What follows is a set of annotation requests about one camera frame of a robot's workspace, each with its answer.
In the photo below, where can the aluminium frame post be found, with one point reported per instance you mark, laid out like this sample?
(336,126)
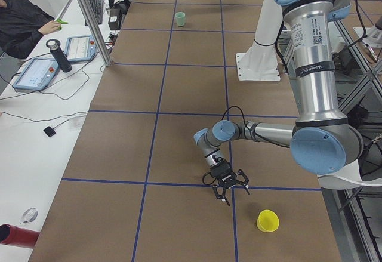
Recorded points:
(90,18)

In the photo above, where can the black box with label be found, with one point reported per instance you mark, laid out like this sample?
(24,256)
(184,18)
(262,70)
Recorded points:
(116,16)

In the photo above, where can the black keyboard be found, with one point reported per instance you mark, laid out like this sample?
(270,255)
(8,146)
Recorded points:
(97,7)

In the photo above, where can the black water bottle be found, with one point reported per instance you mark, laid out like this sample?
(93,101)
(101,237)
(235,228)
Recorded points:
(59,55)

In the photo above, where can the yellow plastic cup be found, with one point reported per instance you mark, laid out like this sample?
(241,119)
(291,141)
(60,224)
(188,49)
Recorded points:
(267,221)

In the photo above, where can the small black square device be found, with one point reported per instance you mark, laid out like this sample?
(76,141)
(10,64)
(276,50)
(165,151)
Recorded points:
(49,131)

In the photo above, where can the blue teach pendant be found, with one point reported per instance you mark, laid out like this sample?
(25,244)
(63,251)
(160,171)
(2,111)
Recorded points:
(80,48)
(37,75)

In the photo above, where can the brown paper table cover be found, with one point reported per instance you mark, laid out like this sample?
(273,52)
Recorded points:
(133,188)

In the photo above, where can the person's hand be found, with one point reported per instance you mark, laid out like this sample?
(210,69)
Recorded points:
(50,27)

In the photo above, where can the light green plastic cup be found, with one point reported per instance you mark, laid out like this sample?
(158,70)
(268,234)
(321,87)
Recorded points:
(180,19)

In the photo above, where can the red cylinder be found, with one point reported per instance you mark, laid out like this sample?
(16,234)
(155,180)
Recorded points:
(19,237)

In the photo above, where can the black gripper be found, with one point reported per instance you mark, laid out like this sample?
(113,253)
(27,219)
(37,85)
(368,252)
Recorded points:
(221,170)

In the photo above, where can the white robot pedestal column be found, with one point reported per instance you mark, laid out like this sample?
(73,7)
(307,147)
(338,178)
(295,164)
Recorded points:
(260,61)

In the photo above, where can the far blue teach pendant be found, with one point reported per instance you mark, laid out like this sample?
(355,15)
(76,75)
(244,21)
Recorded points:
(80,48)

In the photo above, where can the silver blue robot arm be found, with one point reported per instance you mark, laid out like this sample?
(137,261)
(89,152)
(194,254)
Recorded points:
(321,141)

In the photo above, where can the near blue teach pendant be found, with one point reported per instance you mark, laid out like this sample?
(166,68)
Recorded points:
(37,75)

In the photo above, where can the clear round lid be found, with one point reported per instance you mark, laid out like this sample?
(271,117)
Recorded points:
(29,216)

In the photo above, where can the person in black jacket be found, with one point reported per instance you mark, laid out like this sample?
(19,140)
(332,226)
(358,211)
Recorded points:
(20,21)

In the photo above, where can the green plastic clip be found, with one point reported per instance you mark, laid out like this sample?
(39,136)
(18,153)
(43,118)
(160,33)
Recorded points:
(61,21)

